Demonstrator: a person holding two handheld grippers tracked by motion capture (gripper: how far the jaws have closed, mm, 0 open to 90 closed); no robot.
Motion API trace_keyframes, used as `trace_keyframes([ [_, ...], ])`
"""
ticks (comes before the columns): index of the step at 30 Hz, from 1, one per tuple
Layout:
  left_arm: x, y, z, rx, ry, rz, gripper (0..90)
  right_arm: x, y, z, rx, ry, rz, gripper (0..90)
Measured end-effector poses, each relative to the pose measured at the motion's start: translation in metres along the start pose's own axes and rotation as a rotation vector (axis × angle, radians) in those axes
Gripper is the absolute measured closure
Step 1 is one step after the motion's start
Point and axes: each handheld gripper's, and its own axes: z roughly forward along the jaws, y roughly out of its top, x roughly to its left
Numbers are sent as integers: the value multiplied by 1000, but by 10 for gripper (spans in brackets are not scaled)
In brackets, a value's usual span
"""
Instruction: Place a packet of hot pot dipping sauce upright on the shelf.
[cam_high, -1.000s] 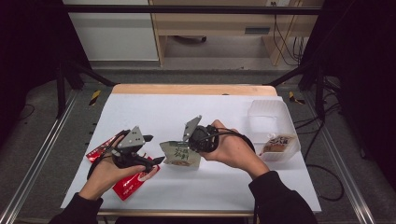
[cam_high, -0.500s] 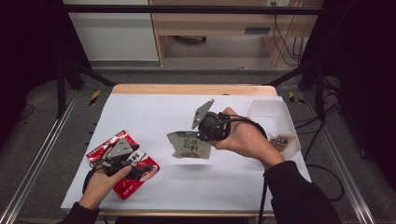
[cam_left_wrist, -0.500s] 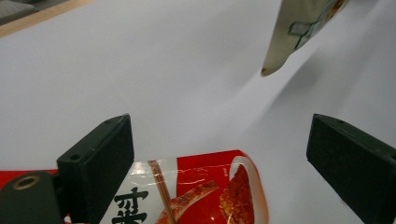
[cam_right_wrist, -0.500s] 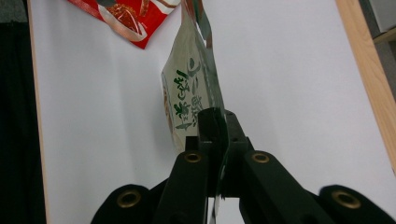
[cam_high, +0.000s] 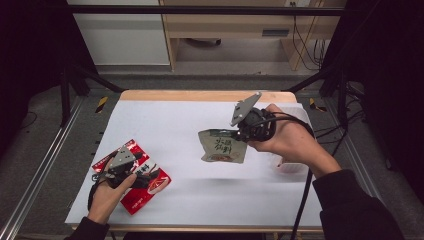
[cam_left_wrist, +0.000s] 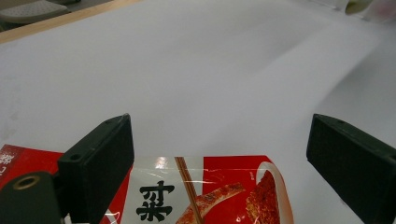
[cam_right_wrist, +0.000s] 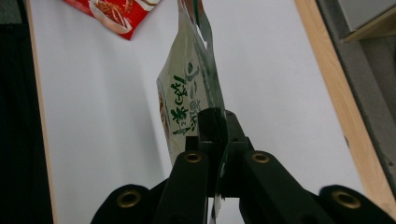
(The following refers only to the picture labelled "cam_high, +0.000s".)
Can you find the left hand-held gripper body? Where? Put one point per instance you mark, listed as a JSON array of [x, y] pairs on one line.
[[122, 158]]

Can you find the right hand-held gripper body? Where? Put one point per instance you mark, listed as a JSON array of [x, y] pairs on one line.
[[256, 125]]

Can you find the beige green sauce packet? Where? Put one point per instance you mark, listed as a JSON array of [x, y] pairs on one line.
[[221, 148]]

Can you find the red snack packet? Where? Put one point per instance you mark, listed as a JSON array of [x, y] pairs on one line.
[[140, 200]]

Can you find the person's right hand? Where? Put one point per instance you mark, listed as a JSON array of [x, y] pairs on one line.
[[293, 140]]

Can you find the person's left hand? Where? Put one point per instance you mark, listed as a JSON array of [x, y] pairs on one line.
[[105, 200]]

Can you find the white table cover sheet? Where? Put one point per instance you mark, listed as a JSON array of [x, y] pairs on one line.
[[186, 120]]

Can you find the yellow black tape strip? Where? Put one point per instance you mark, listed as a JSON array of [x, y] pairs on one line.
[[102, 104], [315, 105]]

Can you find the wooden table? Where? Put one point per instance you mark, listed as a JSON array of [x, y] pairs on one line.
[[186, 95]]

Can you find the black metal stand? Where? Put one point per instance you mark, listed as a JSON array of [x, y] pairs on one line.
[[341, 93], [65, 96]]

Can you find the wooden desk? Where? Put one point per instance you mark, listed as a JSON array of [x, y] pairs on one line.
[[226, 25]]

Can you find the white cabinet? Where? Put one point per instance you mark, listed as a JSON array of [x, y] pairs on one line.
[[123, 40]]

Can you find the black curtain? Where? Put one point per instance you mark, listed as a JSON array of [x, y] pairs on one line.
[[390, 66], [30, 50]]

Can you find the aluminium rail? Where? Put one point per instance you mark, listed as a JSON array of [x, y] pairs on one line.
[[356, 156], [43, 160]]

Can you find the black frame crossbar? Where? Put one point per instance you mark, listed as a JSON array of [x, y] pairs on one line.
[[200, 10]]

